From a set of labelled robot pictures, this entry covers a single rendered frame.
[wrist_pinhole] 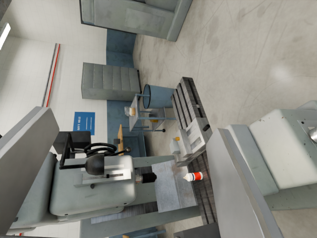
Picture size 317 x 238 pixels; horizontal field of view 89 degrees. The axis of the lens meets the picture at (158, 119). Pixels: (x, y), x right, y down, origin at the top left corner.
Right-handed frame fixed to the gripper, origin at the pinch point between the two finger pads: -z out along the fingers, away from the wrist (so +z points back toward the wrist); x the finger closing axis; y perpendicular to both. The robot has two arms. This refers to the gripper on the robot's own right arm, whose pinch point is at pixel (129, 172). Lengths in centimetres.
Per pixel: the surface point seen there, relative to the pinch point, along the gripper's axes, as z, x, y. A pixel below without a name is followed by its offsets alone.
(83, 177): -24, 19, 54
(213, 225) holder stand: -16, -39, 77
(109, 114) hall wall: -413, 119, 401
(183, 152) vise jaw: -46, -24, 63
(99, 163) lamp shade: -24, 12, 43
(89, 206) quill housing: -16, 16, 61
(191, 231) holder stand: -13, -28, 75
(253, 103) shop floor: -126, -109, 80
